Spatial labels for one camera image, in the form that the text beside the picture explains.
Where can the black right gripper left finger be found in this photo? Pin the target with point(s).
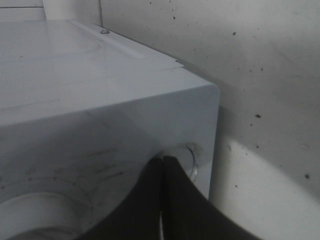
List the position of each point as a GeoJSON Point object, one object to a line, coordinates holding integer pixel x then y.
{"type": "Point", "coordinates": [138, 215]}

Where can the white timer knob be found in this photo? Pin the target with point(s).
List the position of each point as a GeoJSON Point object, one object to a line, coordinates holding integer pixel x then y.
{"type": "Point", "coordinates": [40, 216]}

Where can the white microwave oven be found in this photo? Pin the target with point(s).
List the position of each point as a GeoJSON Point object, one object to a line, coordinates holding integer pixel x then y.
{"type": "Point", "coordinates": [82, 109]}

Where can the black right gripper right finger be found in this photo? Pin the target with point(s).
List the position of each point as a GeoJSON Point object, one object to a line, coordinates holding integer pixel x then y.
{"type": "Point", "coordinates": [188, 215]}

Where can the round door release button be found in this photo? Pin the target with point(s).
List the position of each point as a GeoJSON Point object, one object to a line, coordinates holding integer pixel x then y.
{"type": "Point", "coordinates": [190, 155]}

